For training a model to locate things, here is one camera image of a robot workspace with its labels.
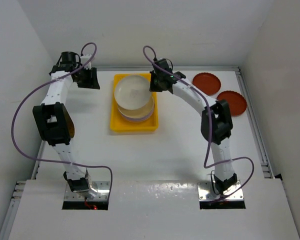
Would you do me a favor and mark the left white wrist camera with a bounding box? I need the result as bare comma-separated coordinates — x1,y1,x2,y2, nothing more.
80,54,94,70

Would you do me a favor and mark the metal base plate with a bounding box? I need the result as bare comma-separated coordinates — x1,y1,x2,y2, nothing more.
197,180,245,202
63,181,110,202

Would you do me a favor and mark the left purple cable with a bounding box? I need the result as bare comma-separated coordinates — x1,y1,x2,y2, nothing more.
11,42,113,198

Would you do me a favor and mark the cream white plate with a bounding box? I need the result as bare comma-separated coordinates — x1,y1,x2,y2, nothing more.
114,75,152,110

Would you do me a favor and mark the purple cable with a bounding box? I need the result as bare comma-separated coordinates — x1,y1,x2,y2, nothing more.
11,42,113,198
142,45,255,202

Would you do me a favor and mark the beige plate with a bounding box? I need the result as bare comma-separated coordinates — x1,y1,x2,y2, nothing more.
117,97,155,118

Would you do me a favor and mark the pink plate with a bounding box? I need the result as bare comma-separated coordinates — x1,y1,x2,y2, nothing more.
119,104,155,123

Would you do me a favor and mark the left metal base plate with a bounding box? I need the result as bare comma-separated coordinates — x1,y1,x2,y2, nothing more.
63,181,110,202

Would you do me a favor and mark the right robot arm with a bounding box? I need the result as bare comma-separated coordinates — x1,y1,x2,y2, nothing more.
149,57,237,195

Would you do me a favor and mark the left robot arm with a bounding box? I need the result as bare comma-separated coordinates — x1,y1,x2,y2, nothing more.
32,51,100,198

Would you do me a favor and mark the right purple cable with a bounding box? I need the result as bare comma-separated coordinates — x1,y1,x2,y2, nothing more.
142,45,255,202

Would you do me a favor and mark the red fluted dish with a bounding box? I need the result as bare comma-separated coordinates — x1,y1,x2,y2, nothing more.
217,90,247,117
192,72,221,96

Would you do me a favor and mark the yellow plastic bin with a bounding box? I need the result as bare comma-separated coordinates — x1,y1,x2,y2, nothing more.
110,73,159,134

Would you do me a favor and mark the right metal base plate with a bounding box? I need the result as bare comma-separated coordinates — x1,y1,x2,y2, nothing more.
197,180,245,202

